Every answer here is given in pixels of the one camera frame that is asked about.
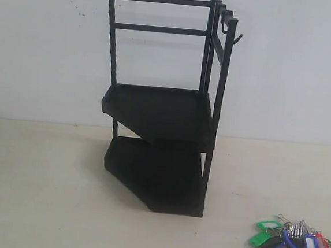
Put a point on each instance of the green plastic hook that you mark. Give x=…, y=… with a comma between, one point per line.
x=259, y=239
x=265, y=225

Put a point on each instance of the black plastic object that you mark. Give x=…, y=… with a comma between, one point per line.
x=273, y=242

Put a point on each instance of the black metal two-tier rack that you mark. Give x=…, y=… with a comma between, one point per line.
x=164, y=138

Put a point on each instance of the black plastic hook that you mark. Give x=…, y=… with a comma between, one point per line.
x=226, y=15
x=236, y=40

